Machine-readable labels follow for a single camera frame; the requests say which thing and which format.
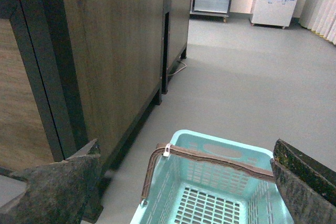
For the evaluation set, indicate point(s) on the felt-covered left gripper left finger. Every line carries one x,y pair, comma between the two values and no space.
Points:
60,192

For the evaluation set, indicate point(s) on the felt-covered left gripper right finger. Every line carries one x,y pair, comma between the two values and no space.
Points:
306,186

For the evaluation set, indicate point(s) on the brown basket handle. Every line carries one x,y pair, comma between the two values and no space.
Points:
198,156

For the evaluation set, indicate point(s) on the light blue plastic basket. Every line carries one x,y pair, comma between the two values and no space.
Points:
185,191

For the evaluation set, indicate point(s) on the white zip tie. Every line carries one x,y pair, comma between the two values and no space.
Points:
167,150

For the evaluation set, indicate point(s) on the wooden produce stand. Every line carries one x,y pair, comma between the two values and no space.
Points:
73,71

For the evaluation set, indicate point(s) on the beige curtain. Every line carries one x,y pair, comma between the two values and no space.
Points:
318,16

